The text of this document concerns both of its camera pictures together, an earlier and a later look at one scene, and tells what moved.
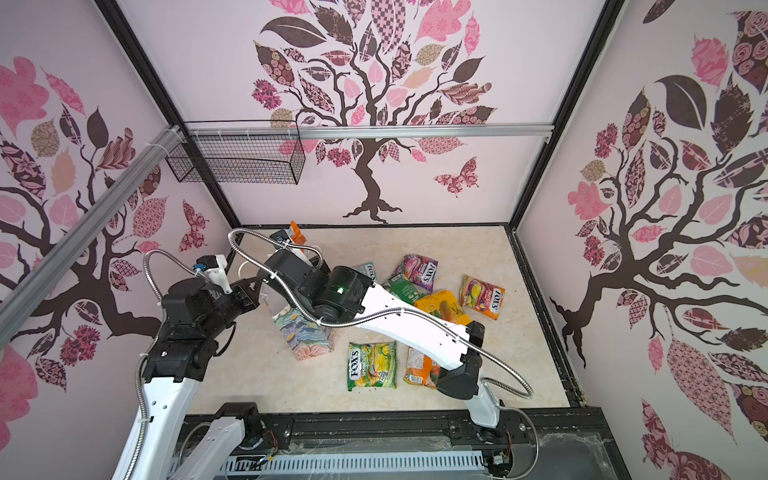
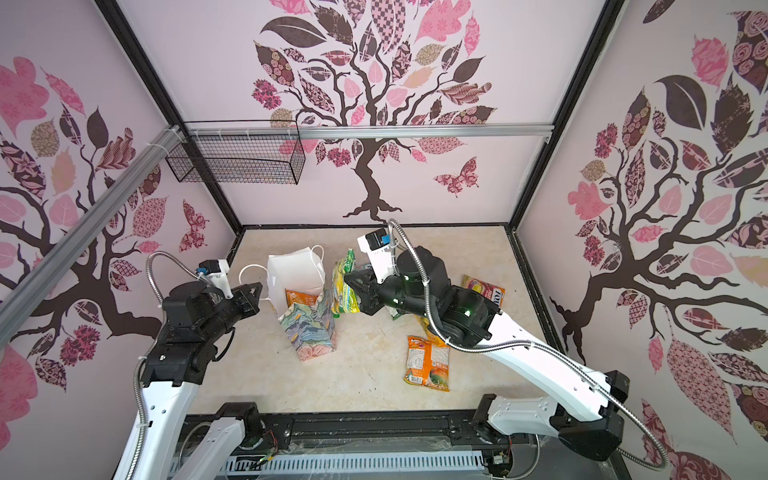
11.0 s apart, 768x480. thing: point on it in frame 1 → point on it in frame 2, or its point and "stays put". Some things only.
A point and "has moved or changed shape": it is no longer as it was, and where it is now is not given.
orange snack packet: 297,235 has moved or changed shape
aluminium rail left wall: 32,287 stays put
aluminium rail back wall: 273,131 stays put
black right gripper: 319,266 → 368,288
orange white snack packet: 421,369 stays put
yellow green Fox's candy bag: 372,365 has moved or changed shape
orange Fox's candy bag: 482,296 stays put
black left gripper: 250,298 stays put
